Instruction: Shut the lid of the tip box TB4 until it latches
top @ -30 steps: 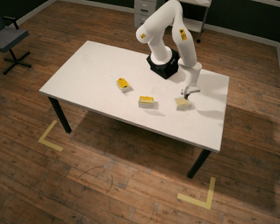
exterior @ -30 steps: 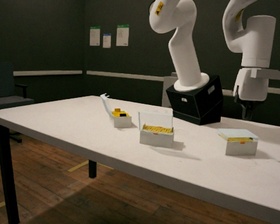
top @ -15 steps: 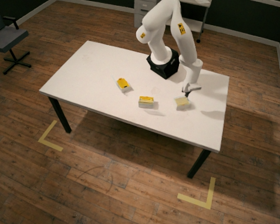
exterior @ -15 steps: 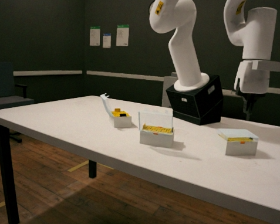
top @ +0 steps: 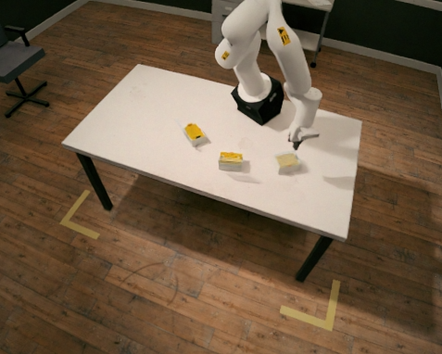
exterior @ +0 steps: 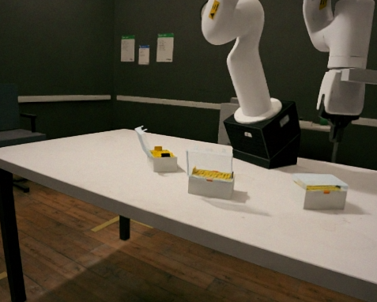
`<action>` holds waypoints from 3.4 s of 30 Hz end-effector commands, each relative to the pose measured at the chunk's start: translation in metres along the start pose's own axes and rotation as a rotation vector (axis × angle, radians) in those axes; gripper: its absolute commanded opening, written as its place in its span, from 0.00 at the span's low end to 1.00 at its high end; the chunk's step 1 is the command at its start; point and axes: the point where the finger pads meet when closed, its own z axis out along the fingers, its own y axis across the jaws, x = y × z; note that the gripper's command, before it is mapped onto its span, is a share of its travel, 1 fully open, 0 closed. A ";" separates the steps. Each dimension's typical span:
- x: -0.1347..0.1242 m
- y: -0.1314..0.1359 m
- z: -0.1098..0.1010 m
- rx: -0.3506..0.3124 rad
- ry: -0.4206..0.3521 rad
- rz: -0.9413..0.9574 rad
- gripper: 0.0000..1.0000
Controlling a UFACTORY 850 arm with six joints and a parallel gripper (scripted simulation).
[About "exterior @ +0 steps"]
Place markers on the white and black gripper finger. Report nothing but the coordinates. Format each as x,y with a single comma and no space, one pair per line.
333,120
344,121

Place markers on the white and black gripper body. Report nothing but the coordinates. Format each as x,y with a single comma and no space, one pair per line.
341,97

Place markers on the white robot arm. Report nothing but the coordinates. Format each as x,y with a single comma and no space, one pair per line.
346,35

